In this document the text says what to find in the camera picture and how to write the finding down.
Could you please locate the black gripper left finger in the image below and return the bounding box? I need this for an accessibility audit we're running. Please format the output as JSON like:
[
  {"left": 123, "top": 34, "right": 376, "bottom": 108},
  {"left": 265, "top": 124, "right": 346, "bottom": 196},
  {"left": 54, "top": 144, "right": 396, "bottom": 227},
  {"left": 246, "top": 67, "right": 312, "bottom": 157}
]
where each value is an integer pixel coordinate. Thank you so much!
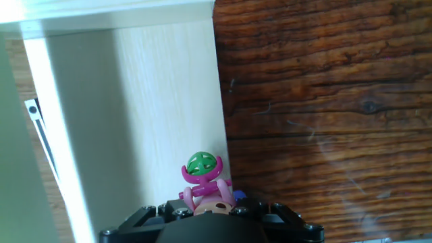
[{"left": 99, "top": 198, "right": 194, "bottom": 243}]

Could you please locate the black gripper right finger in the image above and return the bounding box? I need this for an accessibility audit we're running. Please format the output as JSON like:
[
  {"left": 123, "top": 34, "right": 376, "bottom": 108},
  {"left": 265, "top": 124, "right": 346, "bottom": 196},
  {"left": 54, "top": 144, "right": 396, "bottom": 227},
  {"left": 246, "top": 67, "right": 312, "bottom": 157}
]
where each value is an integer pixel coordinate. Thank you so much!
[{"left": 231, "top": 197, "right": 325, "bottom": 243}]

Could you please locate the pink toy figure green ball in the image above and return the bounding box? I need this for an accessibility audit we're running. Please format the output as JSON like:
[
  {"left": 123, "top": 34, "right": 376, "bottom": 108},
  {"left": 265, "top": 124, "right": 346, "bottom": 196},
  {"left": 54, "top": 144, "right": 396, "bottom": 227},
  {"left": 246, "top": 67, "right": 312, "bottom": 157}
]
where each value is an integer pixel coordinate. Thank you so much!
[{"left": 178, "top": 151, "right": 246, "bottom": 216}]

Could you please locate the cream wooden shelf box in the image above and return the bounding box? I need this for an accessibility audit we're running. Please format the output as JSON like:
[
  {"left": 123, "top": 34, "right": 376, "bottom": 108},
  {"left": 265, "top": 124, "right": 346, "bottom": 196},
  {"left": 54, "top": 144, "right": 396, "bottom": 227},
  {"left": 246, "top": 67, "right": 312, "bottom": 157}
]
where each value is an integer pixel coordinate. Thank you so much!
[{"left": 0, "top": 0, "right": 234, "bottom": 243}]

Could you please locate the wood grain mat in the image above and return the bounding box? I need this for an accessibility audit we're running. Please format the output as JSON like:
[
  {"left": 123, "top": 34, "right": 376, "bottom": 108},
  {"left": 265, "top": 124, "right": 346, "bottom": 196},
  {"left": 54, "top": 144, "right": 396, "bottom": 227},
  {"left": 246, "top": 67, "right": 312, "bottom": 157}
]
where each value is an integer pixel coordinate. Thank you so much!
[{"left": 5, "top": 0, "right": 432, "bottom": 243}]

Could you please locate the white strip with black dot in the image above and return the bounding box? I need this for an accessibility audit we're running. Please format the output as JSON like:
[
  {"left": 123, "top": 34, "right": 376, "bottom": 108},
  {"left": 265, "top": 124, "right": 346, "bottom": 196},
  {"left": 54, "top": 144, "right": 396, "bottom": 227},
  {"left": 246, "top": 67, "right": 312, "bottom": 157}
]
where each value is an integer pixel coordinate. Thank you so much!
[{"left": 24, "top": 97, "right": 61, "bottom": 185}]

